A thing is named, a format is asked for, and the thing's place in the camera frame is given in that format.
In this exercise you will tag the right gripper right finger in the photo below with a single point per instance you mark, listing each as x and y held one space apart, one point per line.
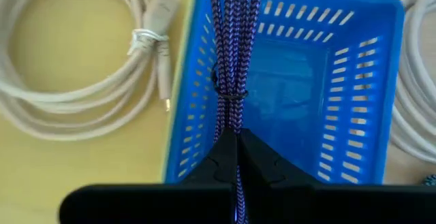
340 205

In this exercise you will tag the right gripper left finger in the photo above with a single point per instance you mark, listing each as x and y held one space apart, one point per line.
153 203

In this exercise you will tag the blue plastic basket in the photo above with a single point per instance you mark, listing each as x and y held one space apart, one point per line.
289 91

